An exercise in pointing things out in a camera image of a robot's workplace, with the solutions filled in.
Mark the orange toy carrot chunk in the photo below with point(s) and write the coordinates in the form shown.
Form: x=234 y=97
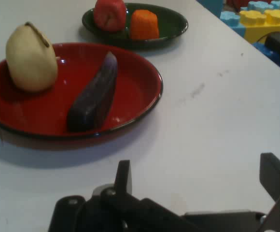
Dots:
x=144 y=25

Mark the red toy apple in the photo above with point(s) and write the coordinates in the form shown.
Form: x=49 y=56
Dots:
x=109 y=14

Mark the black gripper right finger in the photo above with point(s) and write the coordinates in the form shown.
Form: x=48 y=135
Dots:
x=278 y=178

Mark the light blue giant building block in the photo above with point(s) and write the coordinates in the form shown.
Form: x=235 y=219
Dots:
x=231 y=21

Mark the yellow giant building block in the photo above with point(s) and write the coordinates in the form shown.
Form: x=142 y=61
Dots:
x=263 y=21

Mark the purple toy eggplant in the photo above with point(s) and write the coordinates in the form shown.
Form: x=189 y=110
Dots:
x=96 y=96

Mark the dark green enamel plate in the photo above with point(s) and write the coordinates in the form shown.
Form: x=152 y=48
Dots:
x=171 y=21

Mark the beige potato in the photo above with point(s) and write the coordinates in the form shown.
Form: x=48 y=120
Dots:
x=31 y=60

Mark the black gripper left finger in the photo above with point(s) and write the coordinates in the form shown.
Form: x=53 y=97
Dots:
x=123 y=176

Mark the blue foam block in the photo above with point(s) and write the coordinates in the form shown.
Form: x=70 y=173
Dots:
x=211 y=6

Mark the red enamel plate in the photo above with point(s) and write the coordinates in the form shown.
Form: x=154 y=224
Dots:
x=130 y=96

